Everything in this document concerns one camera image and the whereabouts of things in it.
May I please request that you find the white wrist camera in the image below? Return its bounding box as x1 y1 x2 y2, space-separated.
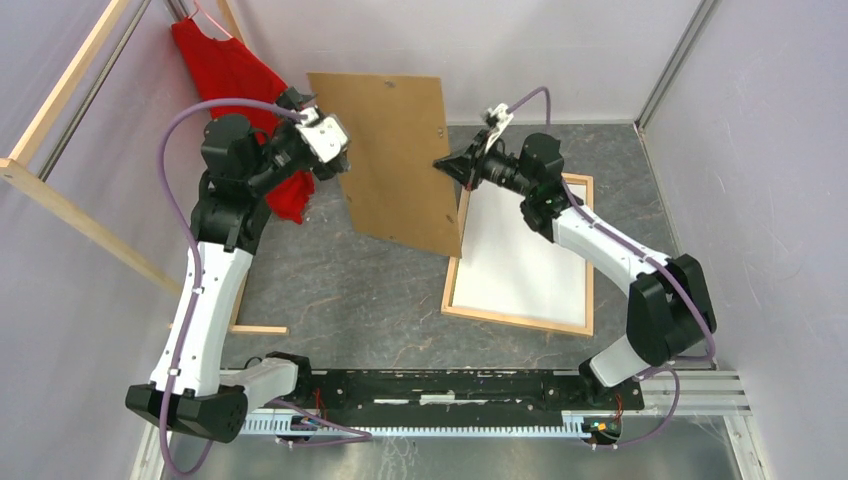
295 107 350 164
481 103 514 154

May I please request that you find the aluminium rail base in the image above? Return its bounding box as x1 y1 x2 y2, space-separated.
129 368 773 480

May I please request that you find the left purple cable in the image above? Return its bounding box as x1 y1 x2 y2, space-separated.
155 97 376 480

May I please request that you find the printed colour photo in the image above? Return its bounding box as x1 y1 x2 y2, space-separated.
450 182 590 327

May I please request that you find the purple cable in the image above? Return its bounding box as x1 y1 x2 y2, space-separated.
155 97 376 480
506 86 718 452

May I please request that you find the brown cardboard backing board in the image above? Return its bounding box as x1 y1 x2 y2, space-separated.
307 72 461 257

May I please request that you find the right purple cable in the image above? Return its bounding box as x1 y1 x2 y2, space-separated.
506 86 718 452

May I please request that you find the wooden clothes rack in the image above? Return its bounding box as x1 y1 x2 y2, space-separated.
0 0 293 337

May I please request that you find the red hanging shirt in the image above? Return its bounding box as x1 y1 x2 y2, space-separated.
171 18 315 224

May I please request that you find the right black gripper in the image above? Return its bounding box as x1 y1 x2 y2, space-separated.
435 128 536 197

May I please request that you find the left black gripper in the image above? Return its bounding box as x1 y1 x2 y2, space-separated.
248 87 351 194

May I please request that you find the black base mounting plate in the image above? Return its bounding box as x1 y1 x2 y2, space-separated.
283 369 645 428

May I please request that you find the wooden picture frame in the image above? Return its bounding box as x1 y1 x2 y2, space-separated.
440 172 596 338

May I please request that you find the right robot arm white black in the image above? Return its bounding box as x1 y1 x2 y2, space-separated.
433 130 717 408

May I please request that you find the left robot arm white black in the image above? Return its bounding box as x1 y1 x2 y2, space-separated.
125 88 350 443

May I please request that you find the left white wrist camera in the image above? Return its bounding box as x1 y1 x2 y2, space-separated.
295 107 350 164

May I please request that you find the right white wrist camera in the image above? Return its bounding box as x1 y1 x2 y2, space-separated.
481 103 514 154

